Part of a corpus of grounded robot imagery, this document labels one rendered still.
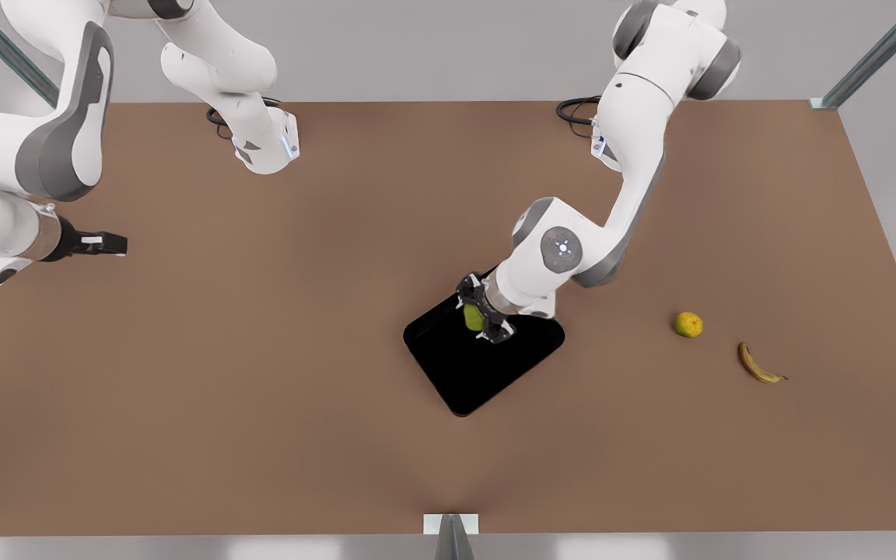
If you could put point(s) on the green apple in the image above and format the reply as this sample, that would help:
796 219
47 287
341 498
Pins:
473 317

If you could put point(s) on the black storage box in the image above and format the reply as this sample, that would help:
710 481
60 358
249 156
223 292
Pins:
487 369

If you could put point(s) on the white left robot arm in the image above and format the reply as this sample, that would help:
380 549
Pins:
635 117

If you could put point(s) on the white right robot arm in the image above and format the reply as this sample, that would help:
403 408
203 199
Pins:
67 109

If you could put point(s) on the yellow-green orange fruit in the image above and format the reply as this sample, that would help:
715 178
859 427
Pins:
688 324

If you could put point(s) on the yellow banana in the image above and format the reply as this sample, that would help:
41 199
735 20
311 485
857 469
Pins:
756 367

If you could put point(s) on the silver frame post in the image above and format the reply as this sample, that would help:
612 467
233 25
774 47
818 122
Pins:
5 48
451 537
876 56

